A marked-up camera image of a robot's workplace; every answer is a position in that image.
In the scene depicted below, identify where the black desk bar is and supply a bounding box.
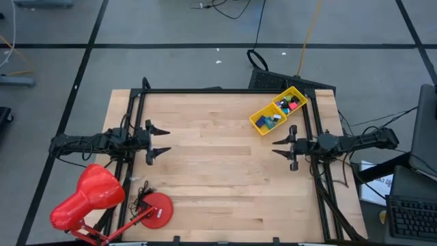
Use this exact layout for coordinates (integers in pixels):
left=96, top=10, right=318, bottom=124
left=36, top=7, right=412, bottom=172
left=353, top=152, right=410, bottom=185

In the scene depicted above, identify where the grey floor foot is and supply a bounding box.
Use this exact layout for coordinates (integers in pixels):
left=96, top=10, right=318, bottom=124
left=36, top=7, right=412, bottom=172
left=13, top=0, right=74, bottom=8
left=0, top=74, right=36, bottom=87

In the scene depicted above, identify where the white paper sheet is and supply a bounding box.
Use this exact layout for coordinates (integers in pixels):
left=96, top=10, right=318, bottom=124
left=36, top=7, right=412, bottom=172
left=360, top=159, right=393, bottom=207

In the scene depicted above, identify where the black keyboard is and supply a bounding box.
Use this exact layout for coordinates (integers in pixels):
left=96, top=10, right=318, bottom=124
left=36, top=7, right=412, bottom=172
left=384, top=165, right=437, bottom=246

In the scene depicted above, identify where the yellow hanging cable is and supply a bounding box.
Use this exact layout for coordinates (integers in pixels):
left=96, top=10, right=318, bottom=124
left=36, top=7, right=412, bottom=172
left=296, top=0, right=324, bottom=77

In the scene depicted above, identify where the red desk lamp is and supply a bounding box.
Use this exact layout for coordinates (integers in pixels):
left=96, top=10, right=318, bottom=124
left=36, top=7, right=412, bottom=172
left=50, top=163, right=174, bottom=246

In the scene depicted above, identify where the grey monitor back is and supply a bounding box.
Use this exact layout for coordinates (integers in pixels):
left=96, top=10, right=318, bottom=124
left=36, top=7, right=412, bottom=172
left=408, top=83, right=437, bottom=180

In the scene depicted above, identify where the black hanging cable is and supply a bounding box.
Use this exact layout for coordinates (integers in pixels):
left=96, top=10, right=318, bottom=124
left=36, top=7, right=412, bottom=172
left=246, top=0, right=269, bottom=71

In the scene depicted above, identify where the white floor cable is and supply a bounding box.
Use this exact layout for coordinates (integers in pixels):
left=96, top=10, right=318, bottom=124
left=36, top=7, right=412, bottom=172
left=0, top=0, right=17, bottom=69

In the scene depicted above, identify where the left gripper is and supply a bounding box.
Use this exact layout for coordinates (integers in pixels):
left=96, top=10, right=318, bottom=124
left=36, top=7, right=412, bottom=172
left=135, top=119, right=171, bottom=166

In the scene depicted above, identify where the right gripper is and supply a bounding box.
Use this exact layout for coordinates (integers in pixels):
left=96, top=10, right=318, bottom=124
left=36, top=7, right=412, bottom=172
left=272, top=124, right=317, bottom=172

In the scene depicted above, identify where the yellow plastic divided bin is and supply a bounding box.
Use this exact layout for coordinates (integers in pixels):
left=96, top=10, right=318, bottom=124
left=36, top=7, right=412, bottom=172
left=249, top=85, right=308, bottom=137

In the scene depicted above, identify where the black lamp cord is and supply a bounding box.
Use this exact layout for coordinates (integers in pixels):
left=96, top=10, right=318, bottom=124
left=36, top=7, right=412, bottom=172
left=128, top=180, right=156, bottom=215

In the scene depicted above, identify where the black perforated panel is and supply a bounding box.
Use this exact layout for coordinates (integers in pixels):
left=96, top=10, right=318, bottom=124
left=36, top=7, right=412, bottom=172
left=248, top=67, right=337, bottom=95

